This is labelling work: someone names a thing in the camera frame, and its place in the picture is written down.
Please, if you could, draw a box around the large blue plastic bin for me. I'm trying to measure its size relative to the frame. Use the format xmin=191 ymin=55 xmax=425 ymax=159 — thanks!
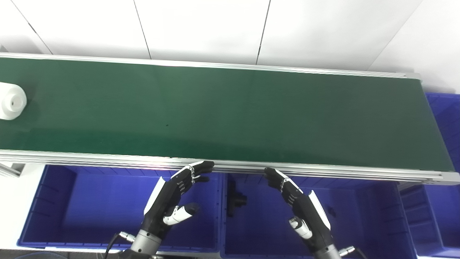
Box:
xmin=220 ymin=173 xmax=419 ymax=259
xmin=17 ymin=165 xmax=223 ymax=253
xmin=399 ymin=92 xmax=460 ymax=259

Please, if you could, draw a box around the white plastic cylindrical part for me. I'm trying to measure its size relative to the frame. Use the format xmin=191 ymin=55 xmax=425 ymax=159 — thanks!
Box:
xmin=0 ymin=82 xmax=27 ymax=121

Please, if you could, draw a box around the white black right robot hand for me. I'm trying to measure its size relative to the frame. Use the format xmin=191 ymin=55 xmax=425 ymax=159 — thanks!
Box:
xmin=264 ymin=168 xmax=333 ymax=252

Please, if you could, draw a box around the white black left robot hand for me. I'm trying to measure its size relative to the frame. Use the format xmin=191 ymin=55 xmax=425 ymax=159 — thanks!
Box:
xmin=143 ymin=160 xmax=215 ymax=238

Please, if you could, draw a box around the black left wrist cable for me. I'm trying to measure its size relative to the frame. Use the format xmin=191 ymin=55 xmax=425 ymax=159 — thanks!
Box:
xmin=103 ymin=232 xmax=136 ymax=259

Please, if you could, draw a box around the green conveyor belt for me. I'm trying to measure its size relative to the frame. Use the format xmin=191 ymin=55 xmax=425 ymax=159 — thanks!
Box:
xmin=0 ymin=52 xmax=460 ymax=186
xmin=0 ymin=58 xmax=455 ymax=172

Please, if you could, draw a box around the aluminium conveyor leg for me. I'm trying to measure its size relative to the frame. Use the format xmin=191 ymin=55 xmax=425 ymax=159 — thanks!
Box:
xmin=0 ymin=162 xmax=26 ymax=178

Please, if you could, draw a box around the black T-shaped part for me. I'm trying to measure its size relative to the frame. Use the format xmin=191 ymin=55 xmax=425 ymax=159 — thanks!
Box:
xmin=227 ymin=180 xmax=248 ymax=217

